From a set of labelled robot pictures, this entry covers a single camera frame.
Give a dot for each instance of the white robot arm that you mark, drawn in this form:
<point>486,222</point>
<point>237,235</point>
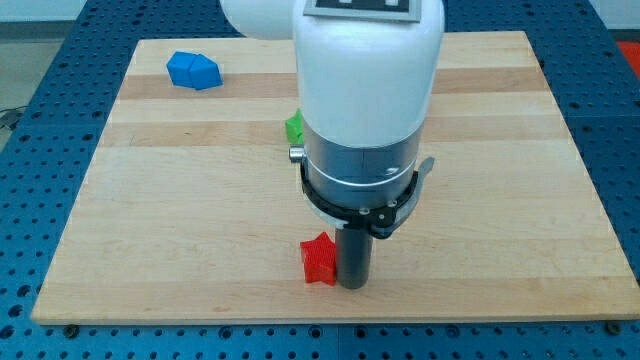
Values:
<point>365,72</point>

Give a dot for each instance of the green block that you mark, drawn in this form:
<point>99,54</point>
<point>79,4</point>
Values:
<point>294,128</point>

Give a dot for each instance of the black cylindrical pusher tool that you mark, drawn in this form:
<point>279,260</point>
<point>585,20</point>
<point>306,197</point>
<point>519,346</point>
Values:
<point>353,256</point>

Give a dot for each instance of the red star block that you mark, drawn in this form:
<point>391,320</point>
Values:
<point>319,260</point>

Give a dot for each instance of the wooden board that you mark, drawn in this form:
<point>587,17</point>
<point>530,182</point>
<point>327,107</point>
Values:
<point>191,212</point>

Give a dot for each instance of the blue block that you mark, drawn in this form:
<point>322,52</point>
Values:
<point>194,71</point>

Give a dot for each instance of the fiducial marker tag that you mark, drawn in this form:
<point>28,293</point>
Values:
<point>373,10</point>

